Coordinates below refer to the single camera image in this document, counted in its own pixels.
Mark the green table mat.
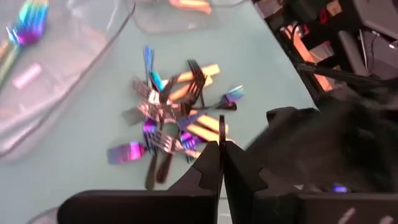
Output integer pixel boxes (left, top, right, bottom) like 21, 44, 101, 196
0, 0, 318, 224

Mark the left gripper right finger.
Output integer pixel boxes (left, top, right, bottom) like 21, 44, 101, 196
224, 141, 398, 224

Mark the iridescent rainbow fork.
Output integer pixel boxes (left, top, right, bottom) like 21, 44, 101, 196
180, 132, 200, 162
107, 141, 147, 165
0, 0, 50, 86
142, 45, 165, 93
203, 85, 245, 112

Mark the wooden-handled fork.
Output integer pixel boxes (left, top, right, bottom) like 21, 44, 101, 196
136, 76, 214, 124
177, 110, 229, 134
132, 63, 221, 103
149, 123, 234, 158

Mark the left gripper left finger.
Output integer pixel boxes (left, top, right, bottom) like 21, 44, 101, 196
57, 140, 223, 224

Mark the silver fork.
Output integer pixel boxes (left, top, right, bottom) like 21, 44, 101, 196
167, 0, 213, 15

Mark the black metal fork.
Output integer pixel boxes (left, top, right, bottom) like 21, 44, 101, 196
155, 124, 181, 184
180, 58, 208, 116
145, 118, 165, 191

